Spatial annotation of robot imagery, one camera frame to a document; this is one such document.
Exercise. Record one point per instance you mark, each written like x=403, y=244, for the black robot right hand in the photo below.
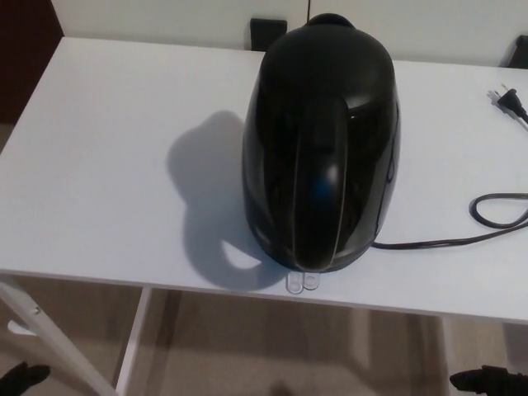
x=495, y=381

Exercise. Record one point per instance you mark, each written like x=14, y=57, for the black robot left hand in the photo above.
x=20, y=377

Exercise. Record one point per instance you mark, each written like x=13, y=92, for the white hook on table leg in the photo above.
x=18, y=328

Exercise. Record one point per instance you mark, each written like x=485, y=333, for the dark brown wooden panel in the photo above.
x=24, y=53

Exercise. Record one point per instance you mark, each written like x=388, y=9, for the black electric kettle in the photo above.
x=321, y=82

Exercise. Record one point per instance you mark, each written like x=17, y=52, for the white cabinet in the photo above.
x=165, y=16

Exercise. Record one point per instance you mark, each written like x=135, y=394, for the white table with metal frame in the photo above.
x=123, y=123

